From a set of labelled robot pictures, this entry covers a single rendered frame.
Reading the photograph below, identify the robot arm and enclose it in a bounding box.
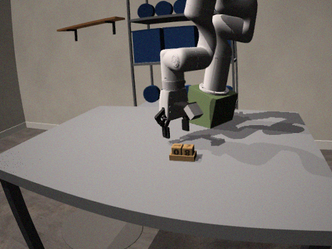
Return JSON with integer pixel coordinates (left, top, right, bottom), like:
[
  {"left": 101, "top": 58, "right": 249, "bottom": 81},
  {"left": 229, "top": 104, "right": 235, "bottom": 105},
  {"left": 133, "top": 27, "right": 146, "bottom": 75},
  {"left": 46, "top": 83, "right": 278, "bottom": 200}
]
[{"left": 160, "top": 0, "right": 258, "bottom": 120}]

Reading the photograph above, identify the brown wooden number cube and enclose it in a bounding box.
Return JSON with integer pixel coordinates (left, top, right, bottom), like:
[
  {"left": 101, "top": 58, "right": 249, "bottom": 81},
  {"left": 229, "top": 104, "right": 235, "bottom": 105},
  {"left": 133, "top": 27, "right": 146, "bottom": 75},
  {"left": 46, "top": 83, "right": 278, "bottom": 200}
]
[
  {"left": 182, "top": 144, "right": 195, "bottom": 156},
  {"left": 171, "top": 143, "right": 184, "bottom": 155}
]

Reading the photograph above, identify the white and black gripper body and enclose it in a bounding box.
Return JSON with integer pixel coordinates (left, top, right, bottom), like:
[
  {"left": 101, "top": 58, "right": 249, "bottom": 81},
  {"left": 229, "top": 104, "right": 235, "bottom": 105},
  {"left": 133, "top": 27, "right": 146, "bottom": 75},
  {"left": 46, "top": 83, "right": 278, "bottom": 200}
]
[{"left": 159, "top": 88, "right": 189, "bottom": 121}]

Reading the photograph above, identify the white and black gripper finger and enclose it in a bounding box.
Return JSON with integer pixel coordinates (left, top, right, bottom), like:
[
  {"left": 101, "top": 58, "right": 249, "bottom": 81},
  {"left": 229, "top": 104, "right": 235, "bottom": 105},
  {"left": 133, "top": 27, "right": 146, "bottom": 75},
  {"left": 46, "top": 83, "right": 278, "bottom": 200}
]
[
  {"left": 182, "top": 115, "right": 190, "bottom": 131},
  {"left": 154, "top": 108, "right": 170, "bottom": 139}
]

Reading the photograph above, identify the shallow wooden tray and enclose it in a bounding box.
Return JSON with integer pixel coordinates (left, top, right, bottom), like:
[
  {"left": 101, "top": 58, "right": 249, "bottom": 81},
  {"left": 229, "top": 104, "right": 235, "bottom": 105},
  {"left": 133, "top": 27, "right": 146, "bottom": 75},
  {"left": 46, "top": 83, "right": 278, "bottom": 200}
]
[{"left": 169, "top": 151, "right": 197, "bottom": 162}]

